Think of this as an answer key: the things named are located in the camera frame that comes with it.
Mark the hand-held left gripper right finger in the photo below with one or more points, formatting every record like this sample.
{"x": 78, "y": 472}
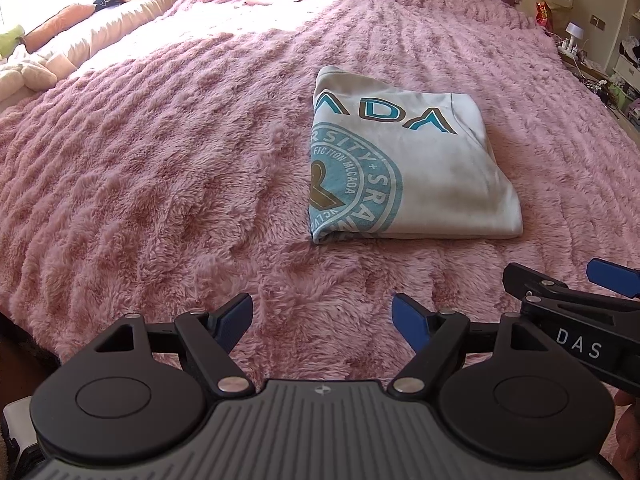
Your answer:
{"x": 412, "y": 320}

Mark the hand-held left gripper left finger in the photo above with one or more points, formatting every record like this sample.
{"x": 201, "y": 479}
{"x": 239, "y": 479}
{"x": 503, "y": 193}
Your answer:
{"x": 235, "y": 320}

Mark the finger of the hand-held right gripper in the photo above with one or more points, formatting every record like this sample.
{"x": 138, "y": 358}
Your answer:
{"x": 615, "y": 275}
{"x": 535, "y": 282}

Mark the white printed sweatshirt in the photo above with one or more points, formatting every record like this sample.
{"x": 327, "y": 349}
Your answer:
{"x": 440, "y": 180}

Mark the person's right hand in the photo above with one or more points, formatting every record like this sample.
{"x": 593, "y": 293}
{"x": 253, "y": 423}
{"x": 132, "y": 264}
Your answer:
{"x": 630, "y": 435}

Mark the pink fluffy blanket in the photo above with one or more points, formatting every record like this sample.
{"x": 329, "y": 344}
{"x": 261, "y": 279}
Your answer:
{"x": 150, "y": 160}

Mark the white open wardrobe shelf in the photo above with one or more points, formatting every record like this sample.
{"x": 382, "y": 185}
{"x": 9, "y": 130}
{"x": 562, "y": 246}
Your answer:
{"x": 627, "y": 65}

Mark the white power strip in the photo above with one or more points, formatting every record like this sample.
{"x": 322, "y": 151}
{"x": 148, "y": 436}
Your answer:
{"x": 572, "y": 52}

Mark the white table lamp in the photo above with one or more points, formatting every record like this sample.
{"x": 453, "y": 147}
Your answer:
{"x": 575, "y": 35}

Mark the red snack bag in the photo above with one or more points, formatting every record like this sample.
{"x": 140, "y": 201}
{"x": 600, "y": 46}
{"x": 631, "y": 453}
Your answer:
{"x": 544, "y": 15}

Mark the cream bed cushion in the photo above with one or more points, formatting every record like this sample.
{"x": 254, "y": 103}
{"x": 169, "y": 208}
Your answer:
{"x": 115, "y": 25}

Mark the white plush toy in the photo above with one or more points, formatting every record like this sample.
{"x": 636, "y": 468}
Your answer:
{"x": 25, "y": 77}

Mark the pink pillow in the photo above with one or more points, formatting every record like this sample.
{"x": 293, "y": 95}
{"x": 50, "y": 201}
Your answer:
{"x": 60, "y": 25}

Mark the green cushion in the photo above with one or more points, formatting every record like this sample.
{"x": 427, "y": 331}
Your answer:
{"x": 10, "y": 42}

